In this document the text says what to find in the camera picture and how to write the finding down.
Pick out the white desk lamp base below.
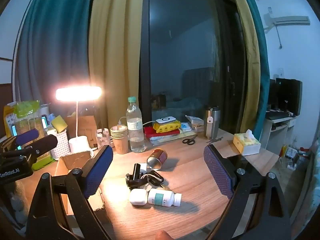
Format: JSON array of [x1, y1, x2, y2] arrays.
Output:
[[55, 86, 102, 153]]

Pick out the clear plastic water bottle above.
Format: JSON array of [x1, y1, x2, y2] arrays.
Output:
[[126, 96, 145, 153]]

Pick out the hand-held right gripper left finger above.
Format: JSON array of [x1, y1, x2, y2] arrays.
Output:
[[26, 144, 114, 240]]

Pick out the stack of brown paper cups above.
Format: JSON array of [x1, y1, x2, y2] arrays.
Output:
[[110, 125, 129, 155]]

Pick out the white computer desk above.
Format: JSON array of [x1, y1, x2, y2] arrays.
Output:
[[265, 115, 298, 155]]

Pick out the black computer monitor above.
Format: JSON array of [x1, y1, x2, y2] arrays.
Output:
[[275, 78, 303, 117]]

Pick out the yellow green sponge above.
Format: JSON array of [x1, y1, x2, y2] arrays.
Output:
[[51, 115, 68, 133]]

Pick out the yellow white tissue box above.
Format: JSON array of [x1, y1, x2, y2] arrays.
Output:
[[233, 129, 261, 156]]

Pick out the stainless steel tumbler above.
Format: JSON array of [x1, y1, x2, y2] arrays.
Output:
[[205, 106, 220, 139]]

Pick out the black scissors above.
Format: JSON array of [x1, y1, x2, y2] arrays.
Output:
[[182, 134, 198, 145]]

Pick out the person's right hand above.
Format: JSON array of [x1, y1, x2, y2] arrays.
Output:
[[155, 231, 173, 240]]

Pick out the green cardboard box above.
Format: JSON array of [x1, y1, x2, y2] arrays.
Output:
[[10, 116, 57, 170]]

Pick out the red book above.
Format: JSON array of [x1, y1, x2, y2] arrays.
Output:
[[144, 126, 180, 138]]

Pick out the white power bank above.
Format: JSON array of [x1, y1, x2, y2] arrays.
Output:
[[155, 116, 176, 125]]

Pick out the white air conditioner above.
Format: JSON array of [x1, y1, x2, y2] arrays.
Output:
[[265, 6, 310, 34]]

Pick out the yellow white carton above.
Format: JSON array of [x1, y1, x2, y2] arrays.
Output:
[[3, 104, 17, 138]]

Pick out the white earbud case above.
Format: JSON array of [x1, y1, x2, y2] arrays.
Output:
[[129, 189, 148, 205]]

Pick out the green plastic bag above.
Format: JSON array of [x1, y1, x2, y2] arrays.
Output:
[[13, 100, 40, 118]]

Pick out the brown cardboard lamp packaging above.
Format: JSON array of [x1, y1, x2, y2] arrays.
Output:
[[66, 115, 98, 148]]

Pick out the teal curtain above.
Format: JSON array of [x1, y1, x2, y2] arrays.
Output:
[[237, 0, 271, 140], [15, 0, 100, 140]]

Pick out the yellow curtain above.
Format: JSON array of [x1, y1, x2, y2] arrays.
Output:
[[225, 0, 262, 140], [89, 0, 150, 130]]

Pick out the yellow wet wipe packet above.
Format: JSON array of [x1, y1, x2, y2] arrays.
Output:
[[153, 120, 181, 133]]

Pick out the stickered clear glass cup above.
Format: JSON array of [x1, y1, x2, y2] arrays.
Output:
[[96, 128, 112, 148]]

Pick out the beige paper folder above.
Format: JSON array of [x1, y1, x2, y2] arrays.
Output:
[[147, 132, 193, 146]]

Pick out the white paper boxes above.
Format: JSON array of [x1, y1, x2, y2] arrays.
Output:
[[185, 115, 205, 132]]

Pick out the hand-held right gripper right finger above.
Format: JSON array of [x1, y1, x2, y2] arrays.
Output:
[[204, 144, 292, 240]]

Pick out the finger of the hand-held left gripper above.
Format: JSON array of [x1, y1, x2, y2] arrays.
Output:
[[0, 128, 40, 153], [0, 134, 58, 169]]

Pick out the black keyboard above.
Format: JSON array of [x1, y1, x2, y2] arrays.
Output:
[[265, 112, 290, 120]]

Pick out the white woven plastic basket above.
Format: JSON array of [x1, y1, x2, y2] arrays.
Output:
[[51, 129, 70, 160]]

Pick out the white pill bottle green label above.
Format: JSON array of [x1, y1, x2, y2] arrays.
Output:
[[147, 189, 182, 207]]

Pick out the dark glass window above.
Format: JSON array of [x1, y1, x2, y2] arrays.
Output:
[[139, 0, 247, 130]]

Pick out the red tin can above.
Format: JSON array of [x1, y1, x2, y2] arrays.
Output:
[[146, 148, 167, 171]]

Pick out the white charging cable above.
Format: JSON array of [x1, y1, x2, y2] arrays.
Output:
[[117, 116, 157, 130]]

